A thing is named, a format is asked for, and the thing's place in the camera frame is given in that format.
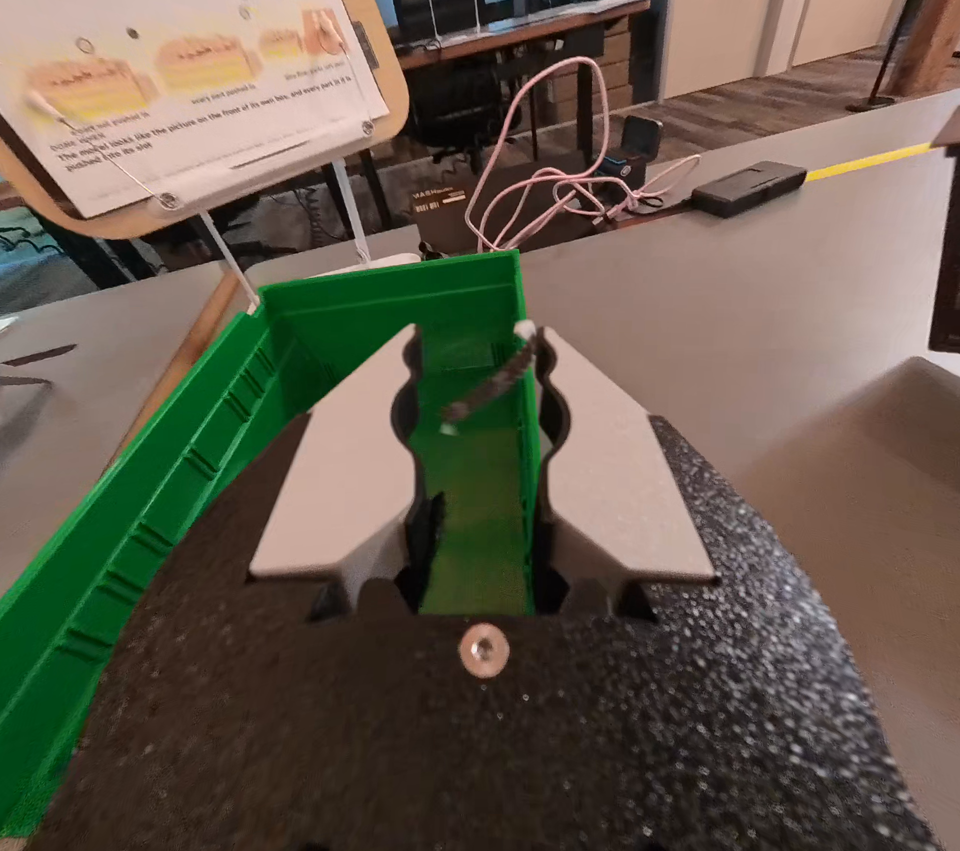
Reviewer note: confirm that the black case with label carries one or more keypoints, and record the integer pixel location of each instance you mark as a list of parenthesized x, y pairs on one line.
[(442, 221)]

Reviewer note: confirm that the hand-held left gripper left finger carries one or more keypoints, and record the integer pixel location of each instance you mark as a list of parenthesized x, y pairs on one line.
[(337, 491)]

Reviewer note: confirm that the black flat box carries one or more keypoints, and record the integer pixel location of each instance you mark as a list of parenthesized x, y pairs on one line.
[(750, 187)]

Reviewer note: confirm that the green plastic bin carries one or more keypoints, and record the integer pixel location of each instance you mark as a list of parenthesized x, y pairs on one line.
[(187, 416)]

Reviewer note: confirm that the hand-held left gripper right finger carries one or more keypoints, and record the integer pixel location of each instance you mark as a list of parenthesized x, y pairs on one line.
[(622, 491)]

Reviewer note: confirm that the black office chair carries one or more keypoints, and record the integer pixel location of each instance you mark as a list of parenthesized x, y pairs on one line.
[(457, 108)]

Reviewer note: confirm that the small black blue device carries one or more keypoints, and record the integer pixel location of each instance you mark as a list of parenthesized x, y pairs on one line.
[(637, 138)]

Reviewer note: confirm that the wooden desk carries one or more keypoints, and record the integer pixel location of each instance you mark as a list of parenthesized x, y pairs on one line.
[(525, 26)]

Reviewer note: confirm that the wooden board stand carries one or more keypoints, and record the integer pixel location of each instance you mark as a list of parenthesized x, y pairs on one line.
[(394, 93)]

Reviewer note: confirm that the grey speckled stick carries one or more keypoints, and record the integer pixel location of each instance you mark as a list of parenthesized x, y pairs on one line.
[(487, 390)]

